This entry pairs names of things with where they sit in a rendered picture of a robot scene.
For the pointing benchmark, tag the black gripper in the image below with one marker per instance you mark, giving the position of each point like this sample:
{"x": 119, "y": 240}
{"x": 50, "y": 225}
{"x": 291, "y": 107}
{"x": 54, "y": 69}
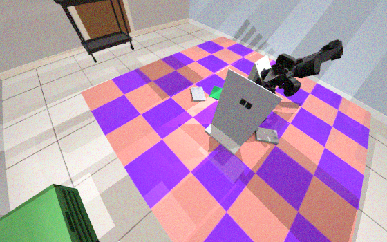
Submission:
{"x": 276, "y": 75}

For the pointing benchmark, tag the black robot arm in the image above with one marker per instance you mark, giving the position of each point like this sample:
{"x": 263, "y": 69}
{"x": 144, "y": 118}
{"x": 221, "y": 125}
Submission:
{"x": 307, "y": 66}

